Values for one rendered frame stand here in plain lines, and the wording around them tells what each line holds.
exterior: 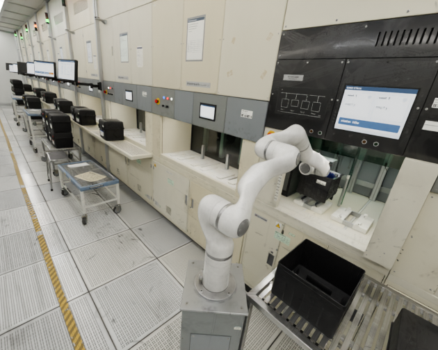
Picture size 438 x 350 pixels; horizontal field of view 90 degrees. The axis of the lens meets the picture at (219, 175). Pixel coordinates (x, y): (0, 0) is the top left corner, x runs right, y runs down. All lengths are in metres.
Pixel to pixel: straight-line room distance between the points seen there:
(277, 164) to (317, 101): 0.54
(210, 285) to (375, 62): 1.24
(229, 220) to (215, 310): 0.40
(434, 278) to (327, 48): 1.20
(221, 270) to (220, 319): 0.20
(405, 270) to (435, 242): 0.20
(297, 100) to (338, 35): 0.35
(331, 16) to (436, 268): 1.28
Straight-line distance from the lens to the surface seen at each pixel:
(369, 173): 2.25
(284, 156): 0.96
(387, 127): 1.29
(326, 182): 1.60
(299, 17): 1.53
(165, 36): 2.47
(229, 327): 1.13
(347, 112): 1.32
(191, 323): 1.12
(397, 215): 1.30
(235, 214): 0.81
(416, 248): 1.40
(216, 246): 0.92
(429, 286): 1.48
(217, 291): 1.07
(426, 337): 1.20
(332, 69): 1.37
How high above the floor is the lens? 1.59
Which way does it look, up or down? 21 degrees down
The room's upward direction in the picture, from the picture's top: 6 degrees clockwise
